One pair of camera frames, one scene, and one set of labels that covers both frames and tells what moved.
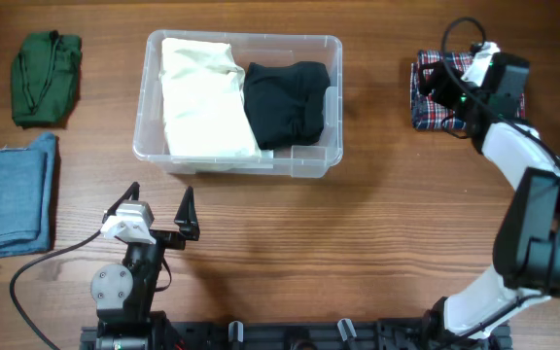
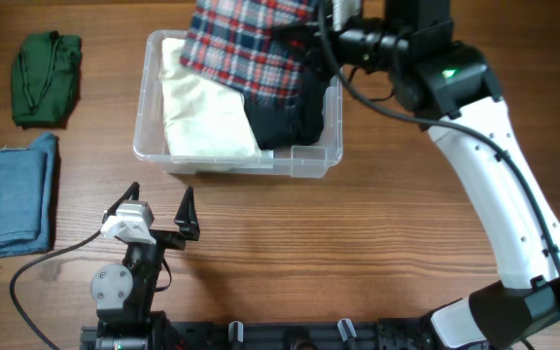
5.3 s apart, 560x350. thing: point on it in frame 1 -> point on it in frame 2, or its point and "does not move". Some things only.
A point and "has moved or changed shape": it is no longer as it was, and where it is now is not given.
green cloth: (45, 79) does not move
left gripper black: (186, 220) does not move
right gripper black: (440, 69) -> (336, 45)
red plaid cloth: (430, 113) has moved or changed shape
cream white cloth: (205, 107) does not move
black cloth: (285, 105) does not move
